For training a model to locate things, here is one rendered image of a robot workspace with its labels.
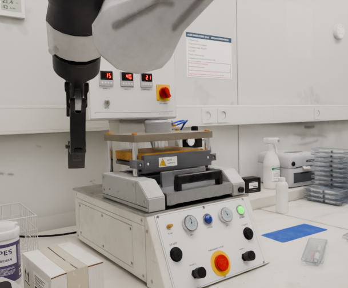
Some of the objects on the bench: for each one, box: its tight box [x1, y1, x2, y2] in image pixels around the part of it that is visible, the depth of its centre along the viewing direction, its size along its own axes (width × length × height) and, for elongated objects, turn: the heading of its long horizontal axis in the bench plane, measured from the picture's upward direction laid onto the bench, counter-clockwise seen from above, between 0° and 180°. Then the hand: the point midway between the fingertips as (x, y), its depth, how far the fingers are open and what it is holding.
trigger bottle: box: [263, 138, 280, 189], centre depth 183 cm, size 9×8×25 cm
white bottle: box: [275, 177, 289, 214], centre depth 154 cm, size 5×5×14 cm
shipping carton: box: [22, 242, 104, 288], centre depth 86 cm, size 19×13×9 cm
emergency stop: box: [214, 254, 229, 271], centre depth 92 cm, size 2×4×4 cm
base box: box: [75, 191, 270, 288], centre depth 113 cm, size 54×38×17 cm
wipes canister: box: [0, 221, 22, 288], centre depth 93 cm, size 9×9×15 cm
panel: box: [154, 197, 266, 288], centre depth 93 cm, size 2×30×19 cm
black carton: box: [241, 176, 261, 194], centre depth 176 cm, size 6×9×7 cm
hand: (75, 136), depth 73 cm, fingers open, 13 cm apart
